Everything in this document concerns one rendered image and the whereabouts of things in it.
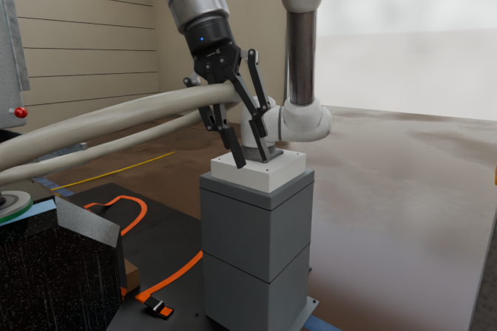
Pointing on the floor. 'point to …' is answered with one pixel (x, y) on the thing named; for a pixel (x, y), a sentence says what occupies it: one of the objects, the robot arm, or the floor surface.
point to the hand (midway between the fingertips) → (248, 144)
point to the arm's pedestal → (257, 253)
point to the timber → (132, 276)
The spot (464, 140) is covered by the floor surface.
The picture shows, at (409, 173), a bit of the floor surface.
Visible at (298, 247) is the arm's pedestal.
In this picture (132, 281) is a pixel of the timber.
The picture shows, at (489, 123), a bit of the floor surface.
